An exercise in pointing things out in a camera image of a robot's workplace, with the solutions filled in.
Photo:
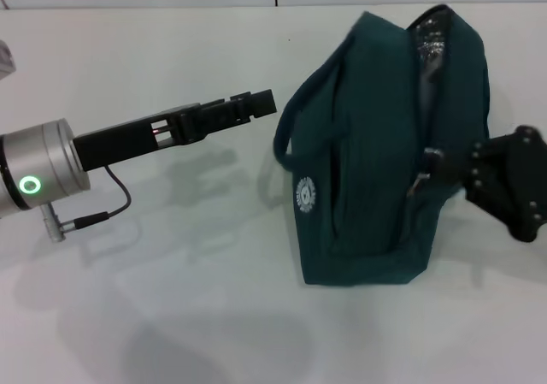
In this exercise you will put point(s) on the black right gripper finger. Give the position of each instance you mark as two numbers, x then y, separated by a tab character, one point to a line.
448	163

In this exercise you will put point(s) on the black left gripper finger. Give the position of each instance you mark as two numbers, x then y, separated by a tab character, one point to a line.
239	108

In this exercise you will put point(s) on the dark teal insulated lunch bag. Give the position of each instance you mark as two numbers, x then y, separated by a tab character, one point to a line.
376	157

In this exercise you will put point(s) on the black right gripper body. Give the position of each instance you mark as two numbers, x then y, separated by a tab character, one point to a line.
513	179

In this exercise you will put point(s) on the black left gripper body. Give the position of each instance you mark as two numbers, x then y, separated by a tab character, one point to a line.
128	138

